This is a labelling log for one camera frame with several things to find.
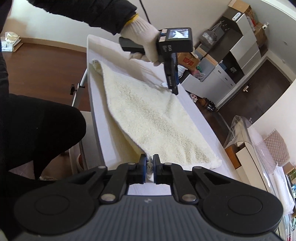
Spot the cream yellow towel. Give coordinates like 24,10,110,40
91,59,222,169

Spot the black sleeved left forearm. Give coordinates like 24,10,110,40
29,0,137,35

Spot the white gloved left hand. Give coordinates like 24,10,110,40
120,14,161,66

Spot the cardboard box with hat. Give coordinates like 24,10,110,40
177,53,200,69

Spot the grey hanging bag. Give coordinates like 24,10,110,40
199,22,225,49

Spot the white grey cabinet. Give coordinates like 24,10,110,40
182,8,261,104

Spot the cream dining table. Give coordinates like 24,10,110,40
223,114,296,218

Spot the dark wooden door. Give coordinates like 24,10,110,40
219,60,291,125

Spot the person black trousers leg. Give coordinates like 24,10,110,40
1,94,86,178

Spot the patterned chair back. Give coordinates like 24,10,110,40
264,129,290,166

